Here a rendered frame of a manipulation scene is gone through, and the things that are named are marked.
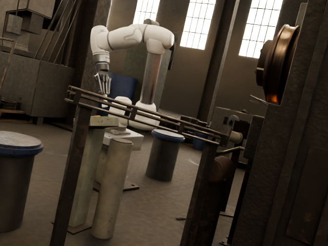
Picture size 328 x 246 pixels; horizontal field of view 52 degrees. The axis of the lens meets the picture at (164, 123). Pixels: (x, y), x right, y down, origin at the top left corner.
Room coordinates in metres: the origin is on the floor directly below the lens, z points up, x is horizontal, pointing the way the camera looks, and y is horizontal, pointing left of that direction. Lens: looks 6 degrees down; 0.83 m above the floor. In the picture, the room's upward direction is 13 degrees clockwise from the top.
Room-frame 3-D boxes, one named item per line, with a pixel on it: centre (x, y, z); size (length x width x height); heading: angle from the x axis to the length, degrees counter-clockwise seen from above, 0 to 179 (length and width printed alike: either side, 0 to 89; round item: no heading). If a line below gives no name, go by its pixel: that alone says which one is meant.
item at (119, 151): (1.74, 0.19, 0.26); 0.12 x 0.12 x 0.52
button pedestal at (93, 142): (1.77, 0.35, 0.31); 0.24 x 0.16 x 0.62; 153
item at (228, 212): (2.60, -0.58, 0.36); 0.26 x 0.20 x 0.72; 8
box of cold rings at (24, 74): (4.95, 1.76, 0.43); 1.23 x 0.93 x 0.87; 151
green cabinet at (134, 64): (5.87, 0.50, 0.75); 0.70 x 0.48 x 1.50; 153
